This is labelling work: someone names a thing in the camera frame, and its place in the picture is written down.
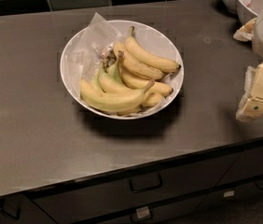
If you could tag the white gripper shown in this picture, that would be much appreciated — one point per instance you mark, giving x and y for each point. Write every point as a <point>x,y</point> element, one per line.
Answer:
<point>251,105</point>

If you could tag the large yellow banana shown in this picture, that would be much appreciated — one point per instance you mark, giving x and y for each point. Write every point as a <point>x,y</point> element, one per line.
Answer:
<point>113,102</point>

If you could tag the small lower right banana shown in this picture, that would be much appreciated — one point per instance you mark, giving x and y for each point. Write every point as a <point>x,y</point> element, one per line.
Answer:
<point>151,99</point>

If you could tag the top yellow banana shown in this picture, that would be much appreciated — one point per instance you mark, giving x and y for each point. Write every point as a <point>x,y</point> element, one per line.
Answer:
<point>165,65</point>

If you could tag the white bowl with bananas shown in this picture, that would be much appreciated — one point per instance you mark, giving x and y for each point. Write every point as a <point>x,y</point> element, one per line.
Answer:
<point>82,53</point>

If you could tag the greenish middle banana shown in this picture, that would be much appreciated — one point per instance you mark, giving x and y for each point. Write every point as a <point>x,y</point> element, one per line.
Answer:
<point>109,79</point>

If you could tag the dark right drawer front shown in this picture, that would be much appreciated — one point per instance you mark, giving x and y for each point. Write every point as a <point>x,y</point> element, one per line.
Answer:
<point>249,164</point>

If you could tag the dark drawer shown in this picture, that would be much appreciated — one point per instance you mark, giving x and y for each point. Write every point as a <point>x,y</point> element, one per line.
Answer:
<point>18,209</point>
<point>249,164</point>
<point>182,186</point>
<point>154,213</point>

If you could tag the dark middle drawer front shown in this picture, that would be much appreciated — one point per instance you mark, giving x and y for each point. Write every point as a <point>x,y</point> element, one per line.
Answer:
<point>182,186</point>

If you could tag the lower dark drawer front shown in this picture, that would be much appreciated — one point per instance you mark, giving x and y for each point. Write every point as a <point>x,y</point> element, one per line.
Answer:
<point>154,213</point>

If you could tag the dark left drawer front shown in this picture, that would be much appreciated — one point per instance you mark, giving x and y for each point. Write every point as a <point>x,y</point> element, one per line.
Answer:
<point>18,209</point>

